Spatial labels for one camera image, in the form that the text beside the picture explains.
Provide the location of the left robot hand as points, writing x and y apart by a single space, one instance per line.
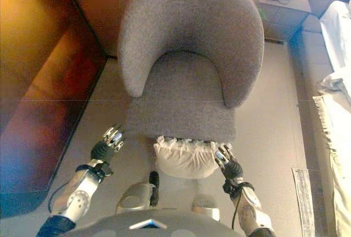
102 150

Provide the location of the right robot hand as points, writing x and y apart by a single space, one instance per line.
234 168

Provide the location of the grey striped rug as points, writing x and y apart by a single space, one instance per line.
304 201

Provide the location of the cream fringed cushion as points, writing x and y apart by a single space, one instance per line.
186 161

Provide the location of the beige nightstand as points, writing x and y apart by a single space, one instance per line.
285 14

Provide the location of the silver right robot leg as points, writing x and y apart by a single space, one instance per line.
204 205

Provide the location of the grey fabric armchair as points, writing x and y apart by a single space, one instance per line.
189 28

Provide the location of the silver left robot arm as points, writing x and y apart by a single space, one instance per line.
76 196

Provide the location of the silver robot torso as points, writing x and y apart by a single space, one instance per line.
153 224

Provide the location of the brown wooden cabinet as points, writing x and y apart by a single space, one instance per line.
41 56

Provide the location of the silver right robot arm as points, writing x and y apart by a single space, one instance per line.
252 209

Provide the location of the white bed sheet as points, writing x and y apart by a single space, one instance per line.
337 28

